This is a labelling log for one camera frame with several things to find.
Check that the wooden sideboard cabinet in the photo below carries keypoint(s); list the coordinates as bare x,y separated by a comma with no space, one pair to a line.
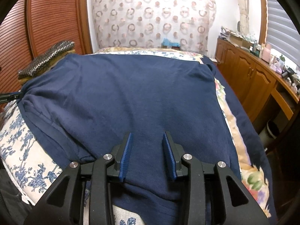
263,93

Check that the blue floral white bedspread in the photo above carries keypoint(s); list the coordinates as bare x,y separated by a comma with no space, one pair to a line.
27,171

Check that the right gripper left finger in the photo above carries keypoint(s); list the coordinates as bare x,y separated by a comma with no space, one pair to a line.
63,202

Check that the grey zebra window blind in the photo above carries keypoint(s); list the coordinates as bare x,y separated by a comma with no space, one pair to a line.
282,35

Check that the open cardboard box on sideboard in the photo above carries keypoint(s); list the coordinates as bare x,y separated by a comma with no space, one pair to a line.
239,41

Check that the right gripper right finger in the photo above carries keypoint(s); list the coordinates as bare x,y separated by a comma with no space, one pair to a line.
209,191

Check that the pink bottle on sideboard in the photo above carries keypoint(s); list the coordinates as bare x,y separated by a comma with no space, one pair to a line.
266,53

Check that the brown louvered wardrobe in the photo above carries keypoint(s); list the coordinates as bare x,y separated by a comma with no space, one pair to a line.
33,26

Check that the pink floral cream blanket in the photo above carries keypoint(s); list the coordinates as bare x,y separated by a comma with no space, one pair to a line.
255,171

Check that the circle-patterned sheer curtain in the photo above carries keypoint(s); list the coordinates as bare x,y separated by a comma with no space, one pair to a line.
148,23

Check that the tied beige window curtain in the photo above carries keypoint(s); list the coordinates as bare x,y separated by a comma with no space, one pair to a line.
244,16

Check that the black circle-patterned folded cloth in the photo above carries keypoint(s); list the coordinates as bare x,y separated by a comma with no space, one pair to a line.
56,50

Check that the navy blue printed t-shirt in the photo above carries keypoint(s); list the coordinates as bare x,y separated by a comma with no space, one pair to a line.
86,104

